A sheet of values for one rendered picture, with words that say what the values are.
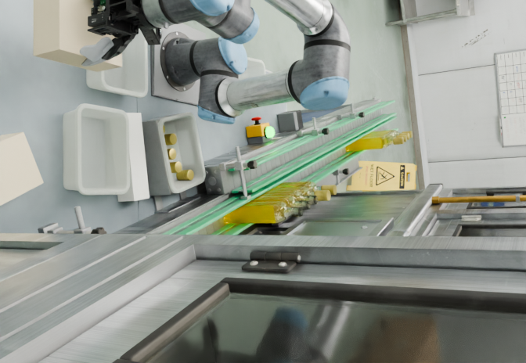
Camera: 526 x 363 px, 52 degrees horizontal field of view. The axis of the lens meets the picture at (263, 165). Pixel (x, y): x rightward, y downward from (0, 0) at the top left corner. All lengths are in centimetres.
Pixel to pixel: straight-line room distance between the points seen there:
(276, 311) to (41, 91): 102
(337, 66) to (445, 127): 630
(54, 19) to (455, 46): 663
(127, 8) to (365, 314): 69
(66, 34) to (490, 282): 86
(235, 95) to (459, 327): 117
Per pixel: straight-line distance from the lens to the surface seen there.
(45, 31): 113
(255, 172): 188
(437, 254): 55
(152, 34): 108
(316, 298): 51
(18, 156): 125
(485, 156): 757
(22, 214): 134
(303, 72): 132
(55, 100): 142
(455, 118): 753
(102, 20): 103
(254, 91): 146
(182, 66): 170
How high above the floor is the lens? 184
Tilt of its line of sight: 30 degrees down
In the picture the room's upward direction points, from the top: 86 degrees clockwise
